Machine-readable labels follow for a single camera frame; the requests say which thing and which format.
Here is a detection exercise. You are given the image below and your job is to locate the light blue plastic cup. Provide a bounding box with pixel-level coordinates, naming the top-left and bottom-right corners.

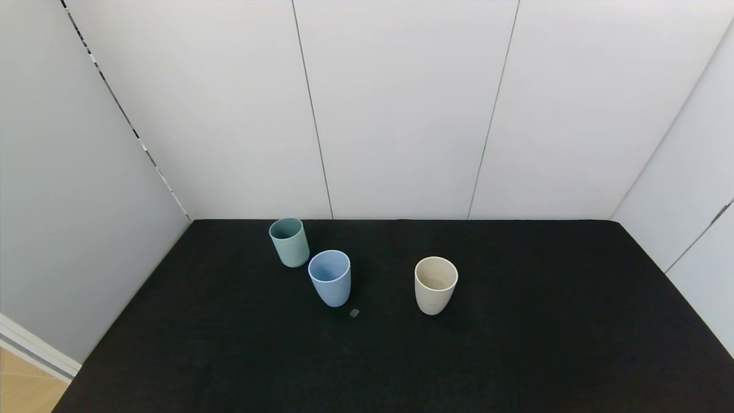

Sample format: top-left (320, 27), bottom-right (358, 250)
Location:
top-left (308, 250), bottom-right (352, 308)

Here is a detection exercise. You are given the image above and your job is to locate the black woven table cover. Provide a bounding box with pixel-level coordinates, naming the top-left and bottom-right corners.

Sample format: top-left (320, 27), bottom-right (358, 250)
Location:
top-left (52, 218), bottom-right (734, 413)

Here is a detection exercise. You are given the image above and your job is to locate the cream plastic cup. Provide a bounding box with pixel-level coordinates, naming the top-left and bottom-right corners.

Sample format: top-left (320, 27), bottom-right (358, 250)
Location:
top-left (414, 256), bottom-right (459, 316)

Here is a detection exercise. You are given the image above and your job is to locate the green plastic cup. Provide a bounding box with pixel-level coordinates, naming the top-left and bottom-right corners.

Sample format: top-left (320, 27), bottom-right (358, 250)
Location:
top-left (268, 217), bottom-right (311, 268)

